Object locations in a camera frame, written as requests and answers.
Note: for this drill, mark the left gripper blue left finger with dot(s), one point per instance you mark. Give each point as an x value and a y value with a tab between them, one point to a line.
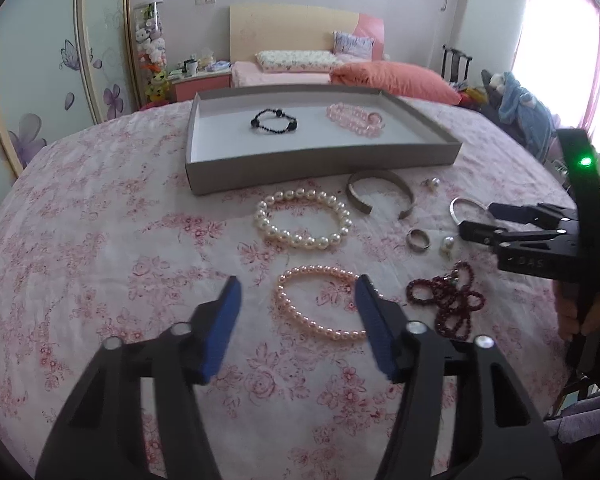
214	323

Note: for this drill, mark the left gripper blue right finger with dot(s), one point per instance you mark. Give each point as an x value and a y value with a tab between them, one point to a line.
380	319

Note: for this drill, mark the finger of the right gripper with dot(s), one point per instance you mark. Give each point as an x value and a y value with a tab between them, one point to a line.
483	234
543	215

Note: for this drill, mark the pearl earring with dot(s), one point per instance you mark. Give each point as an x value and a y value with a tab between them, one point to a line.
432	183
447	246

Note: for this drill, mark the thin silver bangle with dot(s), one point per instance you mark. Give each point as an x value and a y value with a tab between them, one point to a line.
466	209

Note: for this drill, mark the bronze cuff bangle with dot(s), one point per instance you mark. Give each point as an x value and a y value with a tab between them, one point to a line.
365	188

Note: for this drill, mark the right hand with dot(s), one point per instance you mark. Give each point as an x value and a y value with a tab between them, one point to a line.
567	315

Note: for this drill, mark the blue plush garment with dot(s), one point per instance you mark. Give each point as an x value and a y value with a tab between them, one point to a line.
519	106

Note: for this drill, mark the pink floral tablecloth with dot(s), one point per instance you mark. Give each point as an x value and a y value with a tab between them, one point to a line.
102	237

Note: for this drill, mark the pink curtain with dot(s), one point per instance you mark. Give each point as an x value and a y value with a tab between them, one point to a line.
558	60

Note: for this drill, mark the dark wooden chair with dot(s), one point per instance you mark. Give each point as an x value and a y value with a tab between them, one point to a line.
455	65

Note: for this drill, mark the folded salmon quilt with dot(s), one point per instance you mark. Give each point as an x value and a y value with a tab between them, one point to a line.
399	79

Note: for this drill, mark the grey cardboard tray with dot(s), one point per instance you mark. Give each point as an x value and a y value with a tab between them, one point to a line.
242	137

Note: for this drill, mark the purple patterned pillow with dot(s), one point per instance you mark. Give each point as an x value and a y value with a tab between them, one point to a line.
357	46

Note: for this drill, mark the pink nightstand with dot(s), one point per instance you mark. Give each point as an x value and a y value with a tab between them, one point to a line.
186	89

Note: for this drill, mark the bed with pink sheet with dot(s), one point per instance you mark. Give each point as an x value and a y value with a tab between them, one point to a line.
249	74

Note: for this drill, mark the plush toy display tube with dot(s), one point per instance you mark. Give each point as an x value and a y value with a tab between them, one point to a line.
152	65

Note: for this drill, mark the floral white pillow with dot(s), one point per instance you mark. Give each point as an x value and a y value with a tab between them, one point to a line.
297	61

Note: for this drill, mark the beige pink headboard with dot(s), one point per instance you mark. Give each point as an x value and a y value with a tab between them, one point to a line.
256	27

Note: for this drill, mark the sliding wardrobe with flowers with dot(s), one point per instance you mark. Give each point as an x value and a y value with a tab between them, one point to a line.
64	66

